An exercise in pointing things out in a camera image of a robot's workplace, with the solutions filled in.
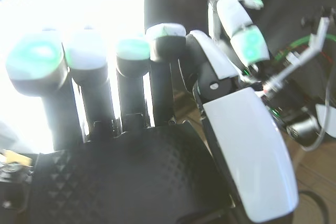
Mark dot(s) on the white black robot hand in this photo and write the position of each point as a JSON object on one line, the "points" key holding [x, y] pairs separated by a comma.
{"points": [[136, 176]]}

